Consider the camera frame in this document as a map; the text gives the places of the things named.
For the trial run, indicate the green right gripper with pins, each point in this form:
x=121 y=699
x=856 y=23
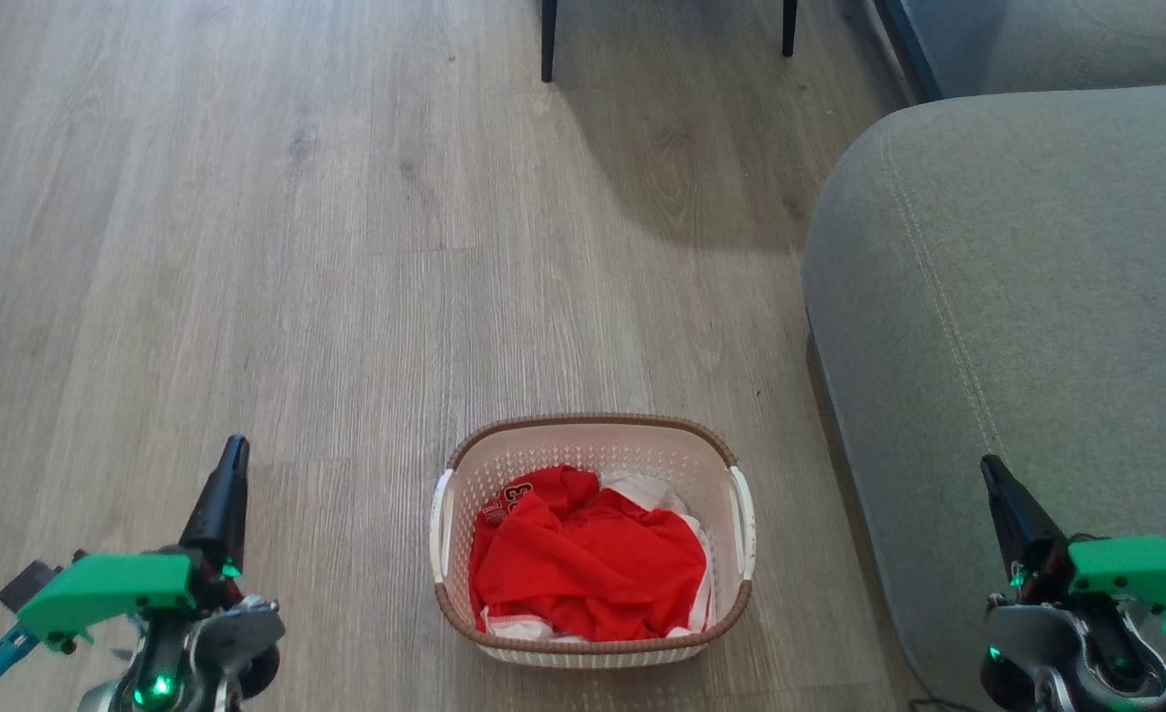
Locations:
x=1131 y=572

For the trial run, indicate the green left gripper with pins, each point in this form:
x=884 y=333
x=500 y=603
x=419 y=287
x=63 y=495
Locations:
x=98 y=590

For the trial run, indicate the beige laundry basket brown rim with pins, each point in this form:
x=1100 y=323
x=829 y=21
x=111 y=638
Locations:
x=582 y=440

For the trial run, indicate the grey fabric sofa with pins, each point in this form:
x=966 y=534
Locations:
x=1018 y=297

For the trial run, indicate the white garment red trim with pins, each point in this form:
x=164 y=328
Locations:
x=654 y=491

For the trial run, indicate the grey sofa section dark base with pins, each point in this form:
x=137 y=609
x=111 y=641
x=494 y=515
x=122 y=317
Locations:
x=1057 y=44

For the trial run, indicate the black chair leg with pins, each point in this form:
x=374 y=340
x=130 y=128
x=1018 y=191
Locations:
x=789 y=25
x=548 y=40

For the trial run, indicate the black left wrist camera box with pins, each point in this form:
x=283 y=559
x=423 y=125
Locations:
x=27 y=585

